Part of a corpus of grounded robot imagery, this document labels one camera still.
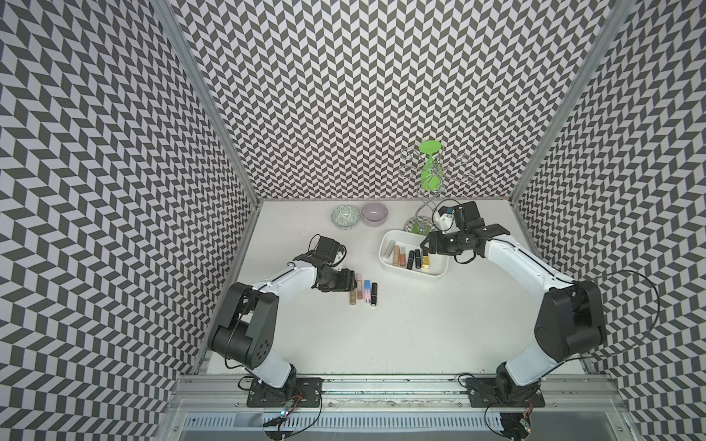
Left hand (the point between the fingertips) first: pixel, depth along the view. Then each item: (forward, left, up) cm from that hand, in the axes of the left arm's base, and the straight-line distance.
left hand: (347, 286), depth 90 cm
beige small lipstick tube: (-2, -2, -3) cm, 4 cm away
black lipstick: (+12, -23, -2) cm, 26 cm away
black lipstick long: (-2, -9, -3) cm, 10 cm away
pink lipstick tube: (+2, -4, -3) cm, 5 cm away
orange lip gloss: (+13, -20, -1) cm, 23 cm away
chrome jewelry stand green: (+27, -27, +29) cm, 47 cm away
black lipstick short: (+11, -25, -2) cm, 28 cm away
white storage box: (+10, -32, -1) cm, 34 cm away
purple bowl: (+32, -9, 0) cm, 33 cm away
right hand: (+8, -26, +10) cm, 29 cm away
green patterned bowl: (+32, +2, -2) cm, 32 cm away
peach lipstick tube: (+13, -17, -1) cm, 22 cm away
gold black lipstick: (+11, -28, -2) cm, 30 cm away
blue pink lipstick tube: (+2, -7, -3) cm, 8 cm away
